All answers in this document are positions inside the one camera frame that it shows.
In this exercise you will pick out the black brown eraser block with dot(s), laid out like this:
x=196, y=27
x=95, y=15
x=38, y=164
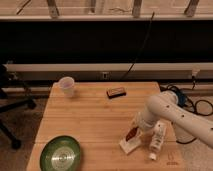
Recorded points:
x=115, y=92

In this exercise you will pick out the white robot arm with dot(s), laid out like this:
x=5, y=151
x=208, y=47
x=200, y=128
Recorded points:
x=165, y=105

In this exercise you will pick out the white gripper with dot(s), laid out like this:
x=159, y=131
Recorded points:
x=157, y=139

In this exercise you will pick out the red pepper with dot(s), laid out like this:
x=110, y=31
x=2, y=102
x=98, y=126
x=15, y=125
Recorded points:
x=131, y=133

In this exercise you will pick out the white sponge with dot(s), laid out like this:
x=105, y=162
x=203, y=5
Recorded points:
x=129, y=146

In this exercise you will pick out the clear plastic cup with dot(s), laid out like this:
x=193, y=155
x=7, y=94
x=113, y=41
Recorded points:
x=66, y=84

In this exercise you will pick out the green plate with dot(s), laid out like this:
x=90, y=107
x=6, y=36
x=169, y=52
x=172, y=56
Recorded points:
x=62, y=153

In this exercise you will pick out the white wall rail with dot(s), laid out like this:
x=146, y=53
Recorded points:
x=114, y=72

